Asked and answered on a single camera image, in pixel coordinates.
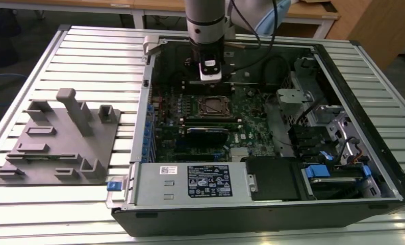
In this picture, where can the green motherboard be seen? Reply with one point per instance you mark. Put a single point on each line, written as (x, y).
(256, 127)

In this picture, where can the black plastic shroud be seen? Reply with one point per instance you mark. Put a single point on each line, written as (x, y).
(277, 178)

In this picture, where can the wooden cabinet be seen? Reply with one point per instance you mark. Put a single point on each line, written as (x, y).
(376, 30)

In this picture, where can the perforated metal drive cage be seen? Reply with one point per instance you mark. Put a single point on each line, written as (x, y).
(300, 81)

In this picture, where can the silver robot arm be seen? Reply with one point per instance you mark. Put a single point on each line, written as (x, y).
(205, 25)

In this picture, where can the blue plastic latch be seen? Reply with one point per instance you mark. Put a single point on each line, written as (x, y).
(113, 186)

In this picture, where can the hard disk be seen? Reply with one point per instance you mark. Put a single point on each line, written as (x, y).
(335, 189)

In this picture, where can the blue plastic tab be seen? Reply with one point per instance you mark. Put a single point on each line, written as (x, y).
(367, 171)

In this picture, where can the black PC case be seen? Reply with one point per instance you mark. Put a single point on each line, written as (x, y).
(223, 222)

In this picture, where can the small blue clip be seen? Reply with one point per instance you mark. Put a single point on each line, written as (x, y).
(327, 155)

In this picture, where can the wooden desk white frame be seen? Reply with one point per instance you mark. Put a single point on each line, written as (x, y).
(69, 3)
(311, 15)

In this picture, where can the black RAM slot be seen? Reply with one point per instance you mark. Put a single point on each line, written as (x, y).
(223, 118)
(223, 123)
(192, 91)
(192, 86)

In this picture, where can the black graphics card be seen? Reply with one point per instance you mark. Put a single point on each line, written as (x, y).
(205, 139)

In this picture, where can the silver power supply unit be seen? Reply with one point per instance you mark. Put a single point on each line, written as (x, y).
(148, 183)

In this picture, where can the CPU socket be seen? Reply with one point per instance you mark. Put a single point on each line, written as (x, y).
(200, 114)

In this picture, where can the silver chipset heatsink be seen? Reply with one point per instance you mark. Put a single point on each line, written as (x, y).
(239, 153)

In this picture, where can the silver metal bracket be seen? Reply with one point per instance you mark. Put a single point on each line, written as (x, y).
(292, 95)

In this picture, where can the grey case latch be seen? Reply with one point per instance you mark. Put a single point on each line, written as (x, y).
(152, 44)

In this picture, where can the silver CPU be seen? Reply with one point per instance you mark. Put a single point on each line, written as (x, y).
(215, 104)

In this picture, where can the green RAM stick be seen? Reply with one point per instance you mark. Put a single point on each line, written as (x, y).
(40, 158)

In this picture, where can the black office chair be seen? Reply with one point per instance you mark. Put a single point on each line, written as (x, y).
(2, 38)

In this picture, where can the grey parts rack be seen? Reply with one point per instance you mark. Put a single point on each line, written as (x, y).
(69, 153)

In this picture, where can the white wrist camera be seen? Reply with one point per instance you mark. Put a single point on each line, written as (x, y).
(211, 79)

